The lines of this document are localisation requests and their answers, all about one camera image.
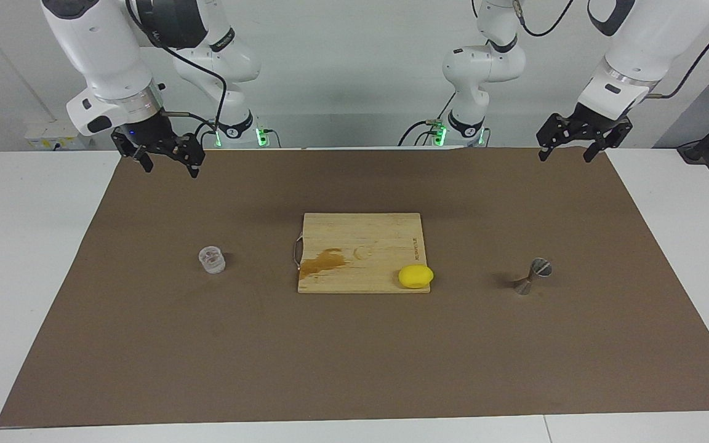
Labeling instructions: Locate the white power socket box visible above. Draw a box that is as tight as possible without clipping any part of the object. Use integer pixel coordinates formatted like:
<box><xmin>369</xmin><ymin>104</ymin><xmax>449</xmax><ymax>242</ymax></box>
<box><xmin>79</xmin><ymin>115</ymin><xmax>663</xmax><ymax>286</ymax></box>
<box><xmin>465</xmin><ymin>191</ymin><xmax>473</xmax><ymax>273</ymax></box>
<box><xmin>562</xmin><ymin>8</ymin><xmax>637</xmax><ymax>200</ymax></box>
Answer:
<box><xmin>25</xmin><ymin>121</ymin><xmax>94</xmax><ymax>150</ymax></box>

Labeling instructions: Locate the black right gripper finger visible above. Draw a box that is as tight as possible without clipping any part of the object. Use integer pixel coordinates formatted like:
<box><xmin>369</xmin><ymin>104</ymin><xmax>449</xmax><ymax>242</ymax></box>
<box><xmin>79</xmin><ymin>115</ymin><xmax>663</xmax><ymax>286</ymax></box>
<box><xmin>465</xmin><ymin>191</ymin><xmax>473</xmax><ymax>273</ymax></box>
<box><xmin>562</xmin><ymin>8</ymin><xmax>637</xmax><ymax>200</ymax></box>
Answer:
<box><xmin>111</xmin><ymin>132</ymin><xmax>153</xmax><ymax>173</ymax></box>
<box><xmin>164</xmin><ymin>134</ymin><xmax>206</xmax><ymax>179</ymax></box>

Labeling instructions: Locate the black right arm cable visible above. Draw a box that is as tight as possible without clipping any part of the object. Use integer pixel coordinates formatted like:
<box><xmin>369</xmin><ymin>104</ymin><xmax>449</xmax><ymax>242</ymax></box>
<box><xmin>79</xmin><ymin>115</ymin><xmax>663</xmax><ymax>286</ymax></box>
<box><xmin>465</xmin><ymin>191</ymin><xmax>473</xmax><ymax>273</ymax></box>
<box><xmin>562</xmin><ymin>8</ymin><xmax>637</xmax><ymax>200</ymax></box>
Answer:
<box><xmin>124</xmin><ymin>0</ymin><xmax>229</xmax><ymax>148</ymax></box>

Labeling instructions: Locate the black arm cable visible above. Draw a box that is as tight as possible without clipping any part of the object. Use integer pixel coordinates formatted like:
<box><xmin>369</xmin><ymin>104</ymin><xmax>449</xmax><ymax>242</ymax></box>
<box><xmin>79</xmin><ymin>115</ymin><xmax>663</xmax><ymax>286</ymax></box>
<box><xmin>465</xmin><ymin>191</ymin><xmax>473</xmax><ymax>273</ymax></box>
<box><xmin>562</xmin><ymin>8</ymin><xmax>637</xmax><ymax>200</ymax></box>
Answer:
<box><xmin>124</xmin><ymin>0</ymin><xmax>229</xmax><ymax>148</ymax></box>
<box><xmin>515</xmin><ymin>0</ymin><xmax>709</xmax><ymax>100</ymax></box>

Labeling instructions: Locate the yellow lemon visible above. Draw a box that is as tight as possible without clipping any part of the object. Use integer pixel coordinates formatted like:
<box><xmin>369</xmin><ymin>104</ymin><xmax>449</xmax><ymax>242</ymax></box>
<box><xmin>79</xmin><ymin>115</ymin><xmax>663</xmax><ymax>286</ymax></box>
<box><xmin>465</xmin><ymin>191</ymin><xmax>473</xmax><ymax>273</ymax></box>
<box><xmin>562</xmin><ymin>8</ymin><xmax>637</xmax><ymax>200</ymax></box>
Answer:
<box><xmin>398</xmin><ymin>265</ymin><xmax>435</xmax><ymax>290</ymax></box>

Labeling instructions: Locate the brown table mat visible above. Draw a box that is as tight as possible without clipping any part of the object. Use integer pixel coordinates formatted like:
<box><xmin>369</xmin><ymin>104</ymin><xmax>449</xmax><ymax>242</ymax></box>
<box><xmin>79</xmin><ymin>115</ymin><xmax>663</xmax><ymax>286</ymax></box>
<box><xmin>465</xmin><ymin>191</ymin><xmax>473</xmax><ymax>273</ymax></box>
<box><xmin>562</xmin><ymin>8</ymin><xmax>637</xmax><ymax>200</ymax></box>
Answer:
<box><xmin>0</xmin><ymin>146</ymin><xmax>709</xmax><ymax>428</ymax></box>

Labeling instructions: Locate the metal jigger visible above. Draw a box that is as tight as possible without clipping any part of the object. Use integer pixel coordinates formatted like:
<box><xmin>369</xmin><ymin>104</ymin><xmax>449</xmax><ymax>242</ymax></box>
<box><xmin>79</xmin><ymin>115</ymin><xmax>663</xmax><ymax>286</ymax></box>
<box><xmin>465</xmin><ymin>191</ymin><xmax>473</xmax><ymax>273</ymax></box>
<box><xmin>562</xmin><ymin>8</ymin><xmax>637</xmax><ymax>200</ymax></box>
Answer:
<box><xmin>513</xmin><ymin>258</ymin><xmax>553</xmax><ymax>296</ymax></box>

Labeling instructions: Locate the clear glass cup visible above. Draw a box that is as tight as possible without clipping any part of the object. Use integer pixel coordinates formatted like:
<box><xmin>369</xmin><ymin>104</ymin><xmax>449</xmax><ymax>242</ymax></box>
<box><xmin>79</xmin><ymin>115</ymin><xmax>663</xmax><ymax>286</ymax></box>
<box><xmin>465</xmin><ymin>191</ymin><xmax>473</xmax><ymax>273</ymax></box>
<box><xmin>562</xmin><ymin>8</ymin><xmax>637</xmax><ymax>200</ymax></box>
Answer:
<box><xmin>199</xmin><ymin>245</ymin><xmax>226</xmax><ymax>274</ymax></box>

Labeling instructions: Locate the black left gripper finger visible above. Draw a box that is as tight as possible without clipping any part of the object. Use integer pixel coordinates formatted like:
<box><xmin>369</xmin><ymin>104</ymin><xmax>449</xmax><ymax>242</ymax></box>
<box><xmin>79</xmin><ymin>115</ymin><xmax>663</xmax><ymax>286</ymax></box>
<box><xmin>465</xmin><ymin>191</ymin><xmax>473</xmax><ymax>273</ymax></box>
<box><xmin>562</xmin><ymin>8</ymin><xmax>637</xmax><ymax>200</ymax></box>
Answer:
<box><xmin>536</xmin><ymin>114</ymin><xmax>580</xmax><ymax>162</ymax></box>
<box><xmin>583</xmin><ymin>122</ymin><xmax>633</xmax><ymax>164</ymax></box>

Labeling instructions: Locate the wooden cutting board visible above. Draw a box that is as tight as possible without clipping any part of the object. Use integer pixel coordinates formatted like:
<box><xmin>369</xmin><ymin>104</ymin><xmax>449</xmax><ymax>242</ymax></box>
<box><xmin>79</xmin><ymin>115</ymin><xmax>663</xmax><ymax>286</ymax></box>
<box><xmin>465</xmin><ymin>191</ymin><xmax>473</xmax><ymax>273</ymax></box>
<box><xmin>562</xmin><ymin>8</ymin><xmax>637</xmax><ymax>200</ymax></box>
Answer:
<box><xmin>293</xmin><ymin>212</ymin><xmax>432</xmax><ymax>295</ymax></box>

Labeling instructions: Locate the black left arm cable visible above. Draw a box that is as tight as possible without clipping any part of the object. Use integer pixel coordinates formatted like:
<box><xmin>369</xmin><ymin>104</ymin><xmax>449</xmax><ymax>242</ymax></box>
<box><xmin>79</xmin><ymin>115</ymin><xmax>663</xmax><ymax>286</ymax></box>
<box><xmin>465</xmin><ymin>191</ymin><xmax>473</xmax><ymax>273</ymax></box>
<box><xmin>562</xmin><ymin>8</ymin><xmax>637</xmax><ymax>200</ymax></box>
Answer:
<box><xmin>515</xmin><ymin>0</ymin><xmax>709</xmax><ymax>100</ymax></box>

